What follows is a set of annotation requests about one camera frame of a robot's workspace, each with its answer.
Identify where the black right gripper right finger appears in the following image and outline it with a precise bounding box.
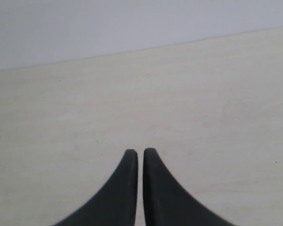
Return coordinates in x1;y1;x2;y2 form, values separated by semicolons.
142;148;228;226

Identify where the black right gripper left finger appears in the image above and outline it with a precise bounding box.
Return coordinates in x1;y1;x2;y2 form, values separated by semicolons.
56;149;138;226

